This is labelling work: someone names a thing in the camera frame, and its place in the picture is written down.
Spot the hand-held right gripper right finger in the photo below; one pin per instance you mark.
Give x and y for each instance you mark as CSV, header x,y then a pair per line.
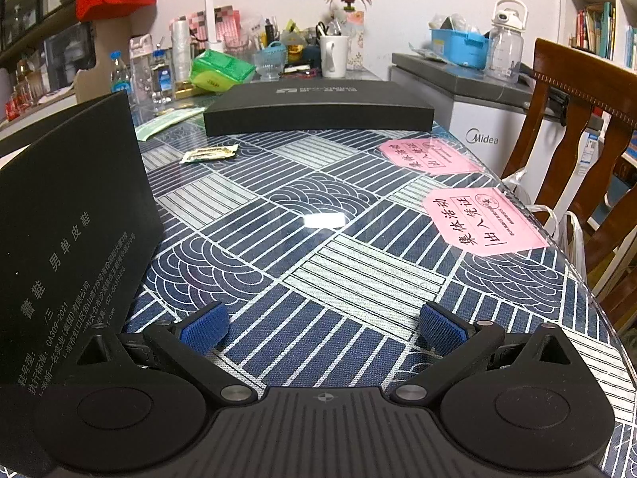
x,y
440,328

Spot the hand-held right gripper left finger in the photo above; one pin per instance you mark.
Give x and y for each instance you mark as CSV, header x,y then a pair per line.
x,y
206,326

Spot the black shoe box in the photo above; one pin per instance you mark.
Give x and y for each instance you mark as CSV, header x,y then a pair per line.
x,y
74,209

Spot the black box lid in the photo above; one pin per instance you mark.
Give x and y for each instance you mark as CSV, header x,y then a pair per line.
x,y
318,109

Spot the patterned cloth desktop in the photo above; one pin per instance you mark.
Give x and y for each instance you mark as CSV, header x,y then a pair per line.
x,y
298,239

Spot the pink paper card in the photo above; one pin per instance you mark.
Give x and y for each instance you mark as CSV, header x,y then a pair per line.
x,y
428,157
482,224

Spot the pale yellow sachet strip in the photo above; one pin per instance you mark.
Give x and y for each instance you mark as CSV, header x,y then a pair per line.
x,y
209,153

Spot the green face mask packet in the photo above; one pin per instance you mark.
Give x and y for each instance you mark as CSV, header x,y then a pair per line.
x,y
161,127

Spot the white chest freezer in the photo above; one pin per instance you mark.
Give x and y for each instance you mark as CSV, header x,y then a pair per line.
x,y
482,124

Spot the brown wooden chair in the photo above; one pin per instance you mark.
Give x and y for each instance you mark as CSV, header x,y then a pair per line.
x,y
562,129

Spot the blue cap water bottle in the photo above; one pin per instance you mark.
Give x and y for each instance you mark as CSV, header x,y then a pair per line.
x,y
161,79
121,77

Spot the green tissue pack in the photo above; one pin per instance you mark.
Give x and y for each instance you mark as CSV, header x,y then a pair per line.
x,y
221,72

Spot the clear plastic tumbler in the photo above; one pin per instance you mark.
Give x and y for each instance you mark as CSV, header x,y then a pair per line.
x,y
140,69

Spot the clear glass bowl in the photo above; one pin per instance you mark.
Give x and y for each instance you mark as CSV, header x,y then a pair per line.
x,y
266,67

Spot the clear plastic film roll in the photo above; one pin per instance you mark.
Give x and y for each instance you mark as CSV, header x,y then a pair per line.
x,y
181,50

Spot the blue plastic basket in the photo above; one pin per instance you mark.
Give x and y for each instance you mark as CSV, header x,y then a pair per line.
x,y
458,50

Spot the small light blue basket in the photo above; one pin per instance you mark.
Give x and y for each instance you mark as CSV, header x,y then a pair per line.
x,y
274,55

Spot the large clear water bottle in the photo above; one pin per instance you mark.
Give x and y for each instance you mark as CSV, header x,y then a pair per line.
x,y
505,50

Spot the white mug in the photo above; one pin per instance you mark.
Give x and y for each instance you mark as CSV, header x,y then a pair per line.
x,y
334,57

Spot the pink checkered box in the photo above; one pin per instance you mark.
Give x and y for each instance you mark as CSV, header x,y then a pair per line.
x,y
219,22

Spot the red feather flower vase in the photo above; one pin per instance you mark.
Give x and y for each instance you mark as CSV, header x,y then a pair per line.
x,y
354,35

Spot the row of books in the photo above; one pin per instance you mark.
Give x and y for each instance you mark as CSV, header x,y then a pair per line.
x,y
602,35

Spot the white bookshelf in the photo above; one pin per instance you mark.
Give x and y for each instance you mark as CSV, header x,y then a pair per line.
x,y
570,10

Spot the white lamp post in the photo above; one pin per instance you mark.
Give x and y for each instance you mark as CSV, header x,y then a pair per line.
x,y
210,5

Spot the dark wall shelf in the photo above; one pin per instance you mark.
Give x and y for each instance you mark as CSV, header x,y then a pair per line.
x,y
30,25

